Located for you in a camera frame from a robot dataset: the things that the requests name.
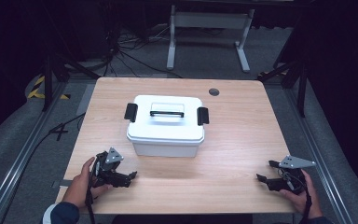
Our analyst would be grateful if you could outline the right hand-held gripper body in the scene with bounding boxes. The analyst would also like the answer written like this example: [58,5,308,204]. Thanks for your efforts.
[273,155,317,196]

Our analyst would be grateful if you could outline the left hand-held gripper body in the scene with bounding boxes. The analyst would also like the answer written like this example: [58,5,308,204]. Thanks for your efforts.
[90,147,125,189]

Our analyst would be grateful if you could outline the white plastic storage box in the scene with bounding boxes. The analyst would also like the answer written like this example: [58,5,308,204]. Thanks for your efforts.
[123,94,210,158]

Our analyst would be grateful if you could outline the person's right hand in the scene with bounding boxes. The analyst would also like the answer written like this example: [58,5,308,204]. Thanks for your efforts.
[279,169,324,220]

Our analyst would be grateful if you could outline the person's left hand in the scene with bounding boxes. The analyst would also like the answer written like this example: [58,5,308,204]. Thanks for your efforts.
[62,156,114,209]

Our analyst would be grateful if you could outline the black metal stand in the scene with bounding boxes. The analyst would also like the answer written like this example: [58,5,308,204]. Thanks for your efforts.
[41,50,101,112]
[256,59,310,119]

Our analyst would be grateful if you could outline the yellow black floor tape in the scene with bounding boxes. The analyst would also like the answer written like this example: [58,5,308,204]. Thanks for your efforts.
[27,75,72,101]

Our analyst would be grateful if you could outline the aluminium floor rail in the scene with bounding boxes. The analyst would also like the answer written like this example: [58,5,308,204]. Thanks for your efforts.
[283,87,353,224]
[0,79,68,224]

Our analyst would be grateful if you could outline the black right gripper strap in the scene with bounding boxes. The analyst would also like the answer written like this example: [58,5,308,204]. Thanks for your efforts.
[298,186,312,224]

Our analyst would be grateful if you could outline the black gripper strap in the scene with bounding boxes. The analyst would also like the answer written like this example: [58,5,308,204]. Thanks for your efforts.
[85,157,102,224]
[298,186,312,224]

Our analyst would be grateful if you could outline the black left gripper strap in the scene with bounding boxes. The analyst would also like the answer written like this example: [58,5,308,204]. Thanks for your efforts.
[85,157,102,224]

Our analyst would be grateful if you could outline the black floor cable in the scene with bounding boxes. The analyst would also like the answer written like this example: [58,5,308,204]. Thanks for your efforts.
[0,112,87,224]

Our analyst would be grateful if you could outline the bundle of black cables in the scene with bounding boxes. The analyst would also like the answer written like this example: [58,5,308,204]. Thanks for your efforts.
[101,22,185,79]

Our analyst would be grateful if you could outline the white metal desk frame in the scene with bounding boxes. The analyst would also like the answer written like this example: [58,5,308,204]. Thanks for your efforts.
[166,4,255,74]

